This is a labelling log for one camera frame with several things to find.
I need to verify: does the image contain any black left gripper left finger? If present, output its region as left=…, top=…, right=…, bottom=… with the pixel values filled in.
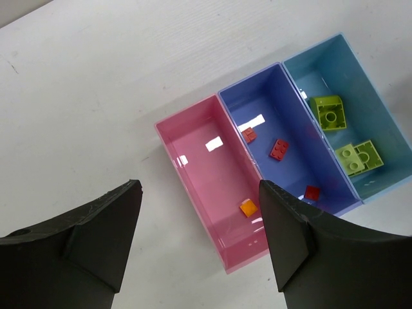
left=1, top=180, right=142, bottom=308

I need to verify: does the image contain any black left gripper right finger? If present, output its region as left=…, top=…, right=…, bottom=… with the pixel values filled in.
left=259, top=180, right=411, bottom=308

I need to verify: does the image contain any red square lego brick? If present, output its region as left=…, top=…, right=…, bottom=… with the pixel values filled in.
left=304, top=185, right=321, bottom=201

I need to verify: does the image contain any orange lego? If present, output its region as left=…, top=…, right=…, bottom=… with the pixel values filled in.
left=239, top=199, right=258, bottom=218

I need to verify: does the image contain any small red lego brick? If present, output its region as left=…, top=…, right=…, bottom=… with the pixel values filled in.
left=241, top=127, right=257, bottom=144

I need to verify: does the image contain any green lego block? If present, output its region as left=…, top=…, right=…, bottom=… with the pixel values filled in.
left=310, top=95, right=347, bottom=131

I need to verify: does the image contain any light blue bin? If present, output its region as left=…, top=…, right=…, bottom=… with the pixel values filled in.
left=283, top=33, right=411, bottom=202

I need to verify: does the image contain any pale green lego brick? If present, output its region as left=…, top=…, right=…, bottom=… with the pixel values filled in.
left=335, top=144, right=365, bottom=176

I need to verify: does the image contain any lime green lego brick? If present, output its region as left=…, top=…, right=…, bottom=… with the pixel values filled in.
left=350, top=140, right=384, bottom=176

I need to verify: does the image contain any pink bin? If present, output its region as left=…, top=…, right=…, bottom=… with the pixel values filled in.
left=155, top=95, right=268, bottom=274

